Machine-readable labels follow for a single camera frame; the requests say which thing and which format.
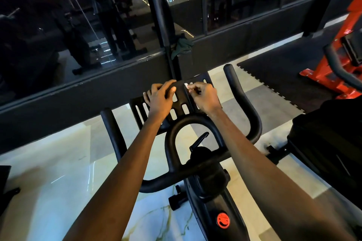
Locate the person's right forearm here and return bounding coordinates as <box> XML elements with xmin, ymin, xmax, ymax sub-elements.
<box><xmin>209</xmin><ymin>108</ymin><xmax>357</xmax><ymax>241</ymax></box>

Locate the dark green hanging cloth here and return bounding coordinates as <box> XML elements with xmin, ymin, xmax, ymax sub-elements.
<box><xmin>171</xmin><ymin>35</ymin><xmax>194</xmax><ymax>61</ymax></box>

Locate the small white wipe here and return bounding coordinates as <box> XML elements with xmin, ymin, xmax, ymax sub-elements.
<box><xmin>184</xmin><ymin>82</ymin><xmax>202</xmax><ymax>93</ymax></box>

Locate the person's right hand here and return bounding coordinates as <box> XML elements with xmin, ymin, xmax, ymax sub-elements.
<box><xmin>187</xmin><ymin>81</ymin><xmax>225</xmax><ymax>118</ymax></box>

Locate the person's left hand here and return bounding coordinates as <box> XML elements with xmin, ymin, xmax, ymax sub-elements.
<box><xmin>143</xmin><ymin>79</ymin><xmax>178</xmax><ymax>124</ymax></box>

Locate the person's left forearm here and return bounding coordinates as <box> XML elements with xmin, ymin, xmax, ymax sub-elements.
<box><xmin>63</xmin><ymin>115</ymin><xmax>164</xmax><ymax>241</ymax></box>

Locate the red gym machine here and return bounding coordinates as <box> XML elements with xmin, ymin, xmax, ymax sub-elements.
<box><xmin>299</xmin><ymin>0</ymin><xmax>362</xmax><ymax>100</ymax></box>

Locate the black interlocking foam mat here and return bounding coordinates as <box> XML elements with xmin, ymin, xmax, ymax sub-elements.
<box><xmin>236</xmin><ymin>20</ymin><xmax>362</xmax><ymax>114</ymax></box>

